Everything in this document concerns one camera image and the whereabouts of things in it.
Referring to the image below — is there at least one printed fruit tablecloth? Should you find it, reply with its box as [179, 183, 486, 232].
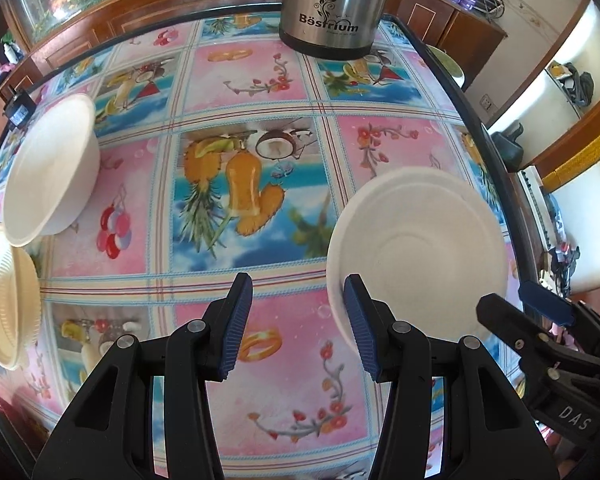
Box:
[0, 12, 526, 480]

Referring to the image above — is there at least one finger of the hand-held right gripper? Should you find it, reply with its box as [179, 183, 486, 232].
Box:
[519, 281, 600, 358]
[476, 294, 600, 378]

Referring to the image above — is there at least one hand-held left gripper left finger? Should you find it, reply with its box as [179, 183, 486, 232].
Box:
[32, 272, 255, 480]

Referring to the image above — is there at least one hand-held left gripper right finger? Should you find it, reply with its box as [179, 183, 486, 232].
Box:
[343, 274, 576, 480]

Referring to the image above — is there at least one beige ribbed plastic bowl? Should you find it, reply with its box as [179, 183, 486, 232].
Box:
[0, 224, 43, 372]

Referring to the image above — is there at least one dark bag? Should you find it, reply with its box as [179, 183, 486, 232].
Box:
[550, 62, 594, 107]

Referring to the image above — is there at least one small black motor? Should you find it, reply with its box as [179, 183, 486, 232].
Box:
[5, 89, 37, 126]

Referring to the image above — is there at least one wire basket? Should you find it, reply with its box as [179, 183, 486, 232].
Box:
[480, 0, 509, 22]

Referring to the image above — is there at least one wooden fish tank stand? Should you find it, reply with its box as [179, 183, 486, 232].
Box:
[25, 0, 287, 77]

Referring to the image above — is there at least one wooden side cabinet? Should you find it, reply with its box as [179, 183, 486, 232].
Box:
[394, 0, 508, 93]

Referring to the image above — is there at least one low wooden cabinet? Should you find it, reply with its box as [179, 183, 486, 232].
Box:
[0, 55, 46, 143]

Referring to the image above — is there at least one large white paper bowl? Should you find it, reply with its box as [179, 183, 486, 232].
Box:
[2, 92, 101, 248]

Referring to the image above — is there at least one black seat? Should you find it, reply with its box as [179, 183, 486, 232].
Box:
[492, 122, 527, 169]

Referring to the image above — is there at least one stainless steel thermos jug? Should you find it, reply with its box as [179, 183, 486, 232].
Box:
[278, 0, 396, 59]

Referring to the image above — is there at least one round pale stool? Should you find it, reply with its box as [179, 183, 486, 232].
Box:
[426, 45, 467, 87]

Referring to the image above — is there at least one white slatted rack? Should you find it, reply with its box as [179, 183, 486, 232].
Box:
[519, 166, 562, 252]

